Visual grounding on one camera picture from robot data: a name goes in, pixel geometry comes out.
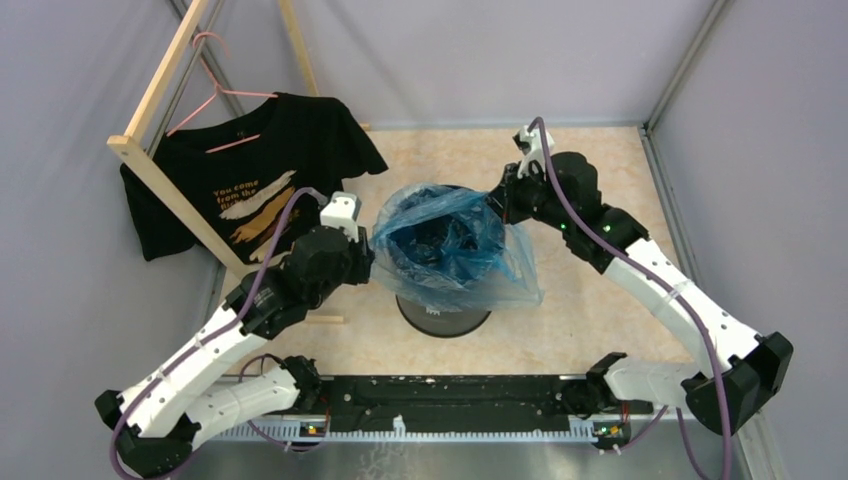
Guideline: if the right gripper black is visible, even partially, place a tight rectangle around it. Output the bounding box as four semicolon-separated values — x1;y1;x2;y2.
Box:
482;159;572;232

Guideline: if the blue plastic trash bag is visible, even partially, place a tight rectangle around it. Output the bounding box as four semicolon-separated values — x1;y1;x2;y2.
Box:
369;183;544;312

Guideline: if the dark round trash bin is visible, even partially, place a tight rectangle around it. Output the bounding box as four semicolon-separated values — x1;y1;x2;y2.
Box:
395;296;491;339

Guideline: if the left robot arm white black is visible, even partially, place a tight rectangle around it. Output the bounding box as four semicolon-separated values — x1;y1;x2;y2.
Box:
95;226;374;479

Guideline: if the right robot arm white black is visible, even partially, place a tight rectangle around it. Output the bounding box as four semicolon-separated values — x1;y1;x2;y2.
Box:
487;152;794;434

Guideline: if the black printed t-shirt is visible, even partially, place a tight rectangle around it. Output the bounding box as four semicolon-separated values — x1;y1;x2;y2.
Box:
119;92;390;266

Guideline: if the pink clothes hanger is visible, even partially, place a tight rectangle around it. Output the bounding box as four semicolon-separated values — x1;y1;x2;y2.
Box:
166;31;279;154

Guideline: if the wooden clothes rack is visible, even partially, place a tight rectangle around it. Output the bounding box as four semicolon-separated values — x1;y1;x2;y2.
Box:
106;0;372;325

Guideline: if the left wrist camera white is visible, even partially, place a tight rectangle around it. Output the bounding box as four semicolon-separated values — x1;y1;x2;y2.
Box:
320;191;362;243

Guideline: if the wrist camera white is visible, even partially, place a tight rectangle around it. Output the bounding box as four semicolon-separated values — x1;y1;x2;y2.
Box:
320;191;362;243
513;125;555;179

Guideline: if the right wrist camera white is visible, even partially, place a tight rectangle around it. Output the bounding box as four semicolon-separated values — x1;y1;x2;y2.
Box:
513;125;555;179

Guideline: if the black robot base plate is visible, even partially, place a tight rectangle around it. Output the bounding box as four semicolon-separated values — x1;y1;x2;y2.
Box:
309;375;598;434

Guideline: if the aluminium frame rail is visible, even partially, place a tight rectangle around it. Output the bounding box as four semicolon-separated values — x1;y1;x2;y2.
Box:
152;374;763;458

